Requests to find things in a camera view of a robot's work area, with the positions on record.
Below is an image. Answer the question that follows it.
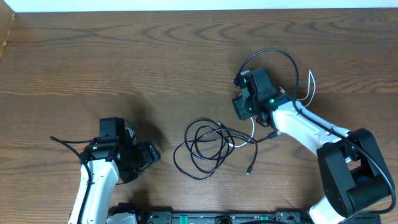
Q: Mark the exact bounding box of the black usb cable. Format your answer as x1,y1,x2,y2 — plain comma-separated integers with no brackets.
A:
172,118,282,181

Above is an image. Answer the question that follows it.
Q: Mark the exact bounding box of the white usb cable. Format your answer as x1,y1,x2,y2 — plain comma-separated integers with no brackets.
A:
228,68,317,149

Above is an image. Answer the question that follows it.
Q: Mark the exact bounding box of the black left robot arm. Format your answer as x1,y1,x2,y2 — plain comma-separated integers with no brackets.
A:
68,117,161,224

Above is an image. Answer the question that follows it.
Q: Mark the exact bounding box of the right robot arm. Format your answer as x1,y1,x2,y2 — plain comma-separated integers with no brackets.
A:
233,69,396,223

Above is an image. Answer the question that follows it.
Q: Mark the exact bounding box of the black right camera cable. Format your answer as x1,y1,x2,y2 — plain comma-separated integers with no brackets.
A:
234,47,397,215

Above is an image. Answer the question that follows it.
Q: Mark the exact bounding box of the black camera cable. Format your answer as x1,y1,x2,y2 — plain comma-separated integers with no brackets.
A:
234,47,397,215
49,136,94,224

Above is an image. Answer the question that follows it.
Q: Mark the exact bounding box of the black left camera cable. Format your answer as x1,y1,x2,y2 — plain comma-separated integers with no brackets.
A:
49,136,94,224

